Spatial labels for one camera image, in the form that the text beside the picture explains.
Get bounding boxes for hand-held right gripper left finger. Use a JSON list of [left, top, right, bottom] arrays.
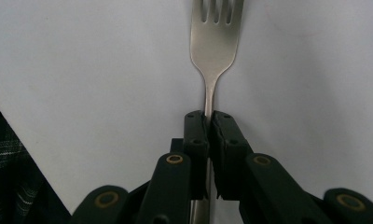
[[184, 110, 211, 200]]

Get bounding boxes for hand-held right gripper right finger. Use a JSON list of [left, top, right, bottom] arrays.
[[210, 110, 254, 200]]

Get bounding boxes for dark plaid cloth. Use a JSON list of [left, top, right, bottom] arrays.
[[0, 96, 72, 224]]

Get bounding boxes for silver metal fork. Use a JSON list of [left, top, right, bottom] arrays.
[[188, 0, 245, 224]]

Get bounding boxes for white table cover board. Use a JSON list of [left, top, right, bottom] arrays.
[[0, 0, 373, 216]]

